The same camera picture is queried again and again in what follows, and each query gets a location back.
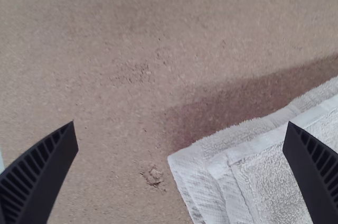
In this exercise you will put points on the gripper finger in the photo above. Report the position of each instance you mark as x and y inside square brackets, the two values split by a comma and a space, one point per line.
[34, 179]
[317, 176]

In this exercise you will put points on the pale towel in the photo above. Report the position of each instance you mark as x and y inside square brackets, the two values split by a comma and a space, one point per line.
[253, 176]

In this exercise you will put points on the cork mat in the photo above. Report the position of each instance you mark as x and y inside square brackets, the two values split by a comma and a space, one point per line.
[132, 49]

